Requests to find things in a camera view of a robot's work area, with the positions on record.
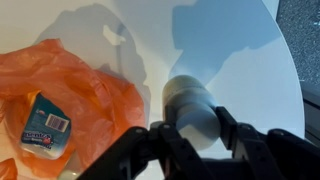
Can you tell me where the small white cap in bag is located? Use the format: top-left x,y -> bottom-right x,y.
57,170 -> 80,180

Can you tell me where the white plastic bottle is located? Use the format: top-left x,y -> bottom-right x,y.
162,75 -> 221,150

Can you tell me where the orange plastic bag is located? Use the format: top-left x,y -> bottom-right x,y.
0,39 -> 145,178

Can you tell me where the blue mint candy container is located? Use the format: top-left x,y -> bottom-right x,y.
20,93 -> 71,160

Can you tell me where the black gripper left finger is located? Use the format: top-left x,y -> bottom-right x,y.
156,105 -> 199,180

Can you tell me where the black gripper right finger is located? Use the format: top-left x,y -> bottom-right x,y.
215,106 -> 277,180

